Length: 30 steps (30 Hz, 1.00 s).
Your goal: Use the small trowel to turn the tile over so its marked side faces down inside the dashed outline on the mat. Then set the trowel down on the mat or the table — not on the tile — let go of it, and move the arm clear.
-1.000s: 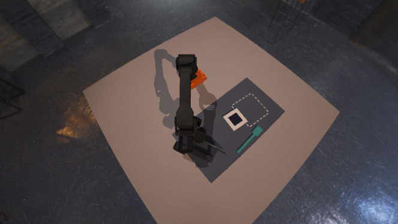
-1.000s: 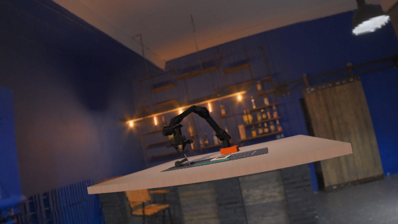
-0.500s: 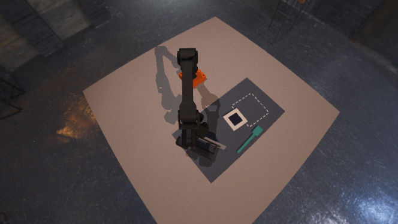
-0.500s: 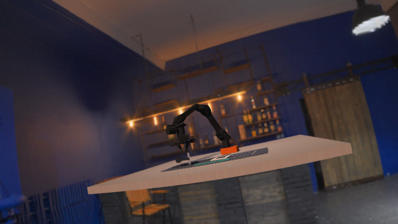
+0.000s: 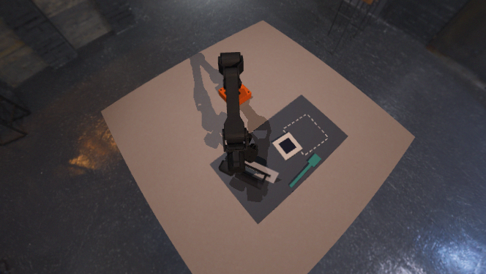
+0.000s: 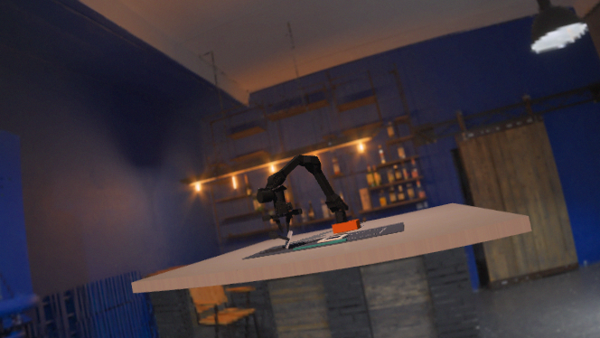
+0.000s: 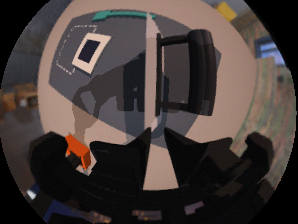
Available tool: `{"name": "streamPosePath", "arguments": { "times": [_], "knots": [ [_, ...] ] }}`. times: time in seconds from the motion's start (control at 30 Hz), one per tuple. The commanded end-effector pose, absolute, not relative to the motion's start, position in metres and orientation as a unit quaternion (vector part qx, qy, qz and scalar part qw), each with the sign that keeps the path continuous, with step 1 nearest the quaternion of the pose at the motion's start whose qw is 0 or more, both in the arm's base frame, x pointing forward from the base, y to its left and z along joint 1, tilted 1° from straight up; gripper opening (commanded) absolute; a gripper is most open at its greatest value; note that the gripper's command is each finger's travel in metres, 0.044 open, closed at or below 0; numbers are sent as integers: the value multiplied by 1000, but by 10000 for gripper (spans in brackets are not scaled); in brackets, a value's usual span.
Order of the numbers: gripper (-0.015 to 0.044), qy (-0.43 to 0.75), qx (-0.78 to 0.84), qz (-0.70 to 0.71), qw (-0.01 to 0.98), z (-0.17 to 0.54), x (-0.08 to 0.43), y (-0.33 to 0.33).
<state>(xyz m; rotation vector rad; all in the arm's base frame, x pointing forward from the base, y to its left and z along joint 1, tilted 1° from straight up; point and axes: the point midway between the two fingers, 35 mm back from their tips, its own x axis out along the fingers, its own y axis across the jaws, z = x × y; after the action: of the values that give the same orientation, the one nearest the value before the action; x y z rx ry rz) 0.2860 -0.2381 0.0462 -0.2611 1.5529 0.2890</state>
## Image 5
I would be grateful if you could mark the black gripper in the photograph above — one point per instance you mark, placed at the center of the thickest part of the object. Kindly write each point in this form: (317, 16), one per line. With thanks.
(224, 164)

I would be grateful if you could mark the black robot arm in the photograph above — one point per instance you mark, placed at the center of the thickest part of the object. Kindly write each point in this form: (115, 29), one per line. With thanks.
(231, 65)

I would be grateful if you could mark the beige square tile with dark centre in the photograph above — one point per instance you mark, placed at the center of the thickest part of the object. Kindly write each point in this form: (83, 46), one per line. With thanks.
(287, 146)

